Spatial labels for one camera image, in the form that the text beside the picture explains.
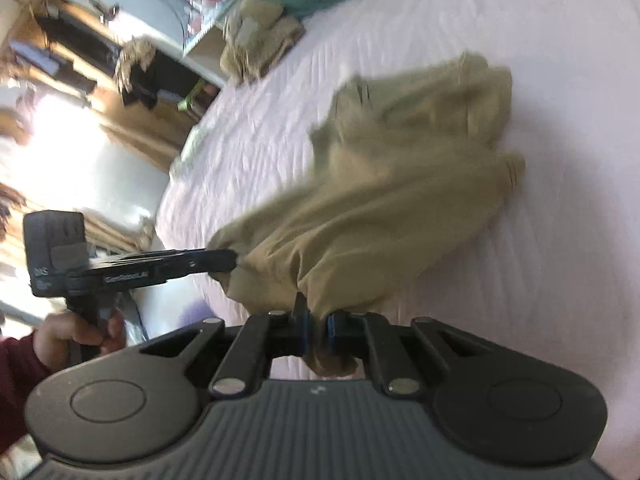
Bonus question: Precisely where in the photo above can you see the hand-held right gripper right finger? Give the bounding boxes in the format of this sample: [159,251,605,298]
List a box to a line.
[325,310,506,401]

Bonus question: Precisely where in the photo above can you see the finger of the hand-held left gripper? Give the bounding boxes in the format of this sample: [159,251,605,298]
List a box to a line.
[165,247,238,279]

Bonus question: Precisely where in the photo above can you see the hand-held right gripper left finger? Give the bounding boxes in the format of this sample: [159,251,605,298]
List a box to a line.
[140,292,313,401]

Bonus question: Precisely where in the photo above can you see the khaki short-sleeved shirt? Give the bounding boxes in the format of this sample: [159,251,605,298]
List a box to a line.
[207,51,526,376]

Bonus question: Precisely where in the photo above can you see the person's left forearm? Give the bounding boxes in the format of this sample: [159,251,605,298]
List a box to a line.
[0,337,56,443]

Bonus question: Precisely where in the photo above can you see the person's left hand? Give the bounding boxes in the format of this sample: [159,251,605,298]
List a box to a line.
[32,307,128,373]

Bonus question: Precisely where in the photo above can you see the white nightstand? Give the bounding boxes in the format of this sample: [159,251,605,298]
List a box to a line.
[181,0,261,59]

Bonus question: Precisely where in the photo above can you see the folded khaki garment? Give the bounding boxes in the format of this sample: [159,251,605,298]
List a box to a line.
[220,0,306,85]

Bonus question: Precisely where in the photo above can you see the cluster of small bottles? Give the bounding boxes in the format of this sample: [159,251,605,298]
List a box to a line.
[182,0,217,36]

